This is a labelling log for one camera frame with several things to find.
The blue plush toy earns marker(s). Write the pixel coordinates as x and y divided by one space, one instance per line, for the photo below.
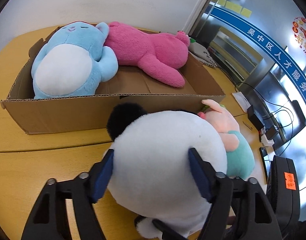
65 67

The black power adapter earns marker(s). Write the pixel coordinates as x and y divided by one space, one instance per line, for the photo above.
255 116

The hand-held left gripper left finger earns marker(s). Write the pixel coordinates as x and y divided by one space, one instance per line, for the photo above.
104 172

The white power strip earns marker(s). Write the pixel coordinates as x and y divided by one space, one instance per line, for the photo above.
266 141

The red window decoration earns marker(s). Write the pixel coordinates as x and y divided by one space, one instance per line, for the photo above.
304 37

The white panda plush toy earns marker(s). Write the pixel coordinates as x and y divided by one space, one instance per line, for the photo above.
163 155

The black fan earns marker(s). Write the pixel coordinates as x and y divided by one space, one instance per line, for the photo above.
280 205

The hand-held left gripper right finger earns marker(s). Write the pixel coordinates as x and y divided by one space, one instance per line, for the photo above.
196 172

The grey cloth bag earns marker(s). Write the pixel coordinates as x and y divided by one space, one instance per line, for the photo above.
201 52

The yellow sticky note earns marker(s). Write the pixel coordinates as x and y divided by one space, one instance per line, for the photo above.
221 2
246 12
233 6

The smartphone with pale case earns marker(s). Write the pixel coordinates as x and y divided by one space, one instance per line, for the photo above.
263 158

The orange sticker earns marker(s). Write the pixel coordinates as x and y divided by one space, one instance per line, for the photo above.
290 180

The blue glass banner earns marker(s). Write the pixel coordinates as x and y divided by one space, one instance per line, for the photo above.
268 47

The brown cardboard box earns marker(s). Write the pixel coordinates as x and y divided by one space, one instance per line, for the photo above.
67 115

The pink and teal plush toy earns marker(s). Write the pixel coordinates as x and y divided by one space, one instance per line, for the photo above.
238 155

